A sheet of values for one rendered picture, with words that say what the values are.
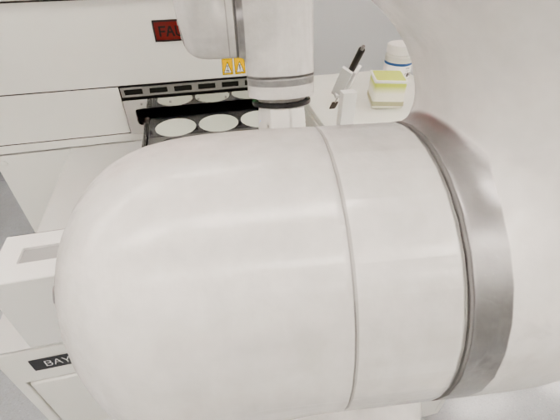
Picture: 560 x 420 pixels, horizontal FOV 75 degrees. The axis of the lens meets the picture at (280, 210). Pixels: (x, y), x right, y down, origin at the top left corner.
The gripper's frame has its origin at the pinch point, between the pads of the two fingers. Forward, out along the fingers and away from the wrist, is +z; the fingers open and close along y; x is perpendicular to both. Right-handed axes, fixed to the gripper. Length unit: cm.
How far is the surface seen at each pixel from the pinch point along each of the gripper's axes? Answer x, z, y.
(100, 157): -38, 5, -53
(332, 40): 83, -12, -209
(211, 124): -8.0, -1.8, -47.7
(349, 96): 18.4, -10.8, -21.3
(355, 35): 100, -14, -209
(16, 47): -49, -22, -55
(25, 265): -35.7, 2.6, 1.2
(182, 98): -14, -7, -57
